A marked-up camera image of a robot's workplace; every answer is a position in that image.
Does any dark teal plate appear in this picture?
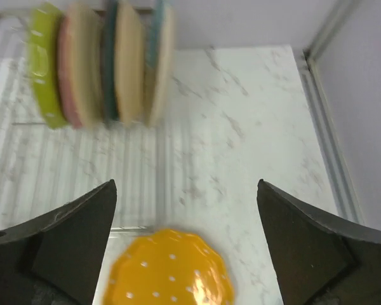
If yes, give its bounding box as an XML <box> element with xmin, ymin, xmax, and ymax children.
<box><xmin>102</xmin><ymin>1</ymin><xmax>119</xmax><ymax>123</ymax></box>

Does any wire dish rack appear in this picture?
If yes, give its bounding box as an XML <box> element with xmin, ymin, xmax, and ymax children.
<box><xmin>0</xmin><ymin>9</ymin><xmax>191</xmax><ymax>236</ymax></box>

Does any green polka dot plate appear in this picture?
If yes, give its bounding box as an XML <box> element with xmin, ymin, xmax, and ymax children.
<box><xmin>27</xmin><ymin>2</ymin><xmax>67</xmax><ymax>129</ymax></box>

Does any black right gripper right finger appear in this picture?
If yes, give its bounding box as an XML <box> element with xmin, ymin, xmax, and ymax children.
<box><xmin>257</xmin><ymin>180</ymin><xmax>381</xmax><ymax>304</ymax></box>

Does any beige illustrated plate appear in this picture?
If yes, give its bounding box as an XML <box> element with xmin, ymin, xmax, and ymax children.
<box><xmin>67</xmin><ymin>2</ymin><xmax>103</xmax><ymax>129</ymax></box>

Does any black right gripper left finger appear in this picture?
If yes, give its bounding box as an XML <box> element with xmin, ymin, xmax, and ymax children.
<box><xmin>0</xmin><ymin>180</ymin><xmax>117</xmax><ymax>304</ymax></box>

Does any orange polka dot plate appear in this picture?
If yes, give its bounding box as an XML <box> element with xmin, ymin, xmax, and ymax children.
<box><xmin>102</xmin><ymin>229</ymin><xmax>235</xmax><ymax>304</ymax></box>

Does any pink polka dot plate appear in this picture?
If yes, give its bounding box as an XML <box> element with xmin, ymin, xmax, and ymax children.
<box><xmin>57</xmin><ymin>17</ymin><xmax>83</xmax><ymax>129</ymax></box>

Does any cream and blue plate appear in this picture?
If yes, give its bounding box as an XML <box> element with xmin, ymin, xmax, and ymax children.
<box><xmin>144</xmin><ymin>1</ymin><xmax>175</xmax><ymax>127</ymax></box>

